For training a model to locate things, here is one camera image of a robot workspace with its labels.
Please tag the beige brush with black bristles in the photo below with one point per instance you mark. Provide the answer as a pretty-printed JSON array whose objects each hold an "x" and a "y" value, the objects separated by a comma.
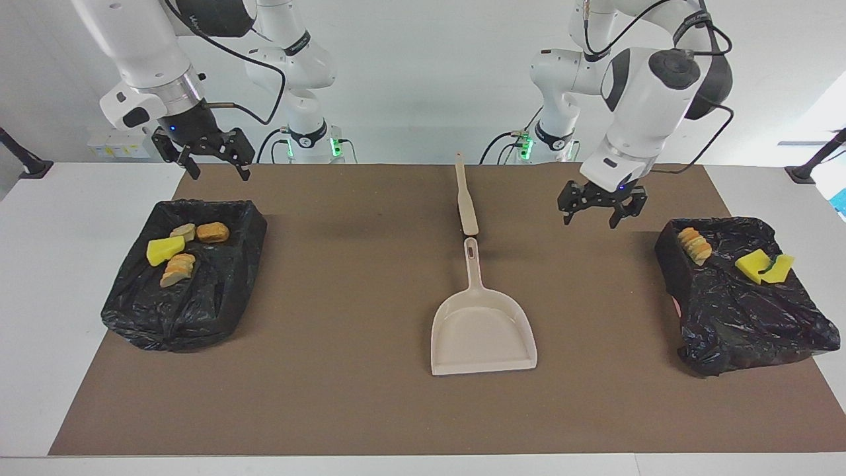
[{"x": 466, "y": 205}]

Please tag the white socket box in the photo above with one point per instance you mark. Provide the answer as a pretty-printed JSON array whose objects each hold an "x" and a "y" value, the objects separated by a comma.
[{"x": 119, "y": 145}]

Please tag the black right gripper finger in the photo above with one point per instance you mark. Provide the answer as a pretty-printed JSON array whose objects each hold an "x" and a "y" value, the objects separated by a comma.
[
  {"x": 243, "y": 162},
  {"x": 188, "y": 162}
]

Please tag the beige plastic dustpan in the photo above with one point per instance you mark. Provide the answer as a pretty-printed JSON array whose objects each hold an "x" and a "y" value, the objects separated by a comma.
[{"x": 482, "y": 337}]

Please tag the brown table mat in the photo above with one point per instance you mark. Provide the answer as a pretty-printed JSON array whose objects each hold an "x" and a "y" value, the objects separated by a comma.
[{"x": 330, "y": 370}]

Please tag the cyan object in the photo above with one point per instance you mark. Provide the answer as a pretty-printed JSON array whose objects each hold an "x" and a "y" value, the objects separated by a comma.
[{"x": 841, "y": 201}]

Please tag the black bag-lined bin with trash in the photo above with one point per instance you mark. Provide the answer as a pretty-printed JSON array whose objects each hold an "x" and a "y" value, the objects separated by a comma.
[{"x": 198, "y": 304}]

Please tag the oval beige bread chunk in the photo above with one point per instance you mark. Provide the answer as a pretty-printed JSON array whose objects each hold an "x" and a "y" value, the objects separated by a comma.
[{"x": 184, "y": 231}]

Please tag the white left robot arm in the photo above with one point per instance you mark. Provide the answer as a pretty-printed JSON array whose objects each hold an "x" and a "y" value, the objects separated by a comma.
[{"x": 648, "y": 106}]

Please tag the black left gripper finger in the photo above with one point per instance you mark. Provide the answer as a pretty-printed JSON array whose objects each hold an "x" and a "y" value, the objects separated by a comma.
[
  {"x": 620, "y": 215},
  {"x": 567, "y": 210}
]

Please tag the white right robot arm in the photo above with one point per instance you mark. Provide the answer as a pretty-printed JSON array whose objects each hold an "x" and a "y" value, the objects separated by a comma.
[{"x": 139, "y": 46}]

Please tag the black camera stand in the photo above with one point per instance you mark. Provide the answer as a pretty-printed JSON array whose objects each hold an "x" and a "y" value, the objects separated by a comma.
[
  {"x": 816, "y": 158},
  {"x": 26, "y": 158}
]

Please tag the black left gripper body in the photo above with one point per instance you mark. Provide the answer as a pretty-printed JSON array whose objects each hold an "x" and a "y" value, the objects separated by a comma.
[{"x": 605, "y": 197}]

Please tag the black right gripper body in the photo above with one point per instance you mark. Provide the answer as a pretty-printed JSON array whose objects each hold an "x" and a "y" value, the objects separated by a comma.
[{"x": 198, "y": 132}]

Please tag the notched yellow sponge piece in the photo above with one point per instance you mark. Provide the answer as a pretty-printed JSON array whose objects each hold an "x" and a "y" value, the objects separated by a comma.
[{"x": 752, "y": 266}]

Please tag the empty black bag-lined trash bin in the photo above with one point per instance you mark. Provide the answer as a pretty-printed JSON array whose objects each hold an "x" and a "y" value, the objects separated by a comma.
[{"x": 740, "y": 317}]

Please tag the orange-brown bread nugget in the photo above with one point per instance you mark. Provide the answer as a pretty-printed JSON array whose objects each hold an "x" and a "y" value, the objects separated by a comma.
[{"x": 213, "y": 231}]

